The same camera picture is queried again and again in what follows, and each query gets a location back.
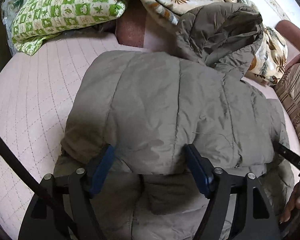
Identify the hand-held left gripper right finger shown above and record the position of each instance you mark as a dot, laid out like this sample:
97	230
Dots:
197	170

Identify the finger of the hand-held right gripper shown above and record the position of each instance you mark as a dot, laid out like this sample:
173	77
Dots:
287	155

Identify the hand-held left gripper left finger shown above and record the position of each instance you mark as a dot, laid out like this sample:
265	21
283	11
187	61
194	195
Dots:
103	167

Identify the grey-olive puffer jacket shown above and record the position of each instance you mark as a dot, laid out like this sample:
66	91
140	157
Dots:
165	105

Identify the person's right hand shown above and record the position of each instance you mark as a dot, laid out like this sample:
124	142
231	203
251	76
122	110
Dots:
296	202

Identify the brown striped cushion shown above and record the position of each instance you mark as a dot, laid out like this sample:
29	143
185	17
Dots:
297	100

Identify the pink quilted bed mattress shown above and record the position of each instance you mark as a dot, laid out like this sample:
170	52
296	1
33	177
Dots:
40	92

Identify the green patterned pillow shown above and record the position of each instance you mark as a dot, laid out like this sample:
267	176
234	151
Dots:
65	7

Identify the maroon bed frame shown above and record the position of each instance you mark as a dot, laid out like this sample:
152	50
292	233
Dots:
130	25

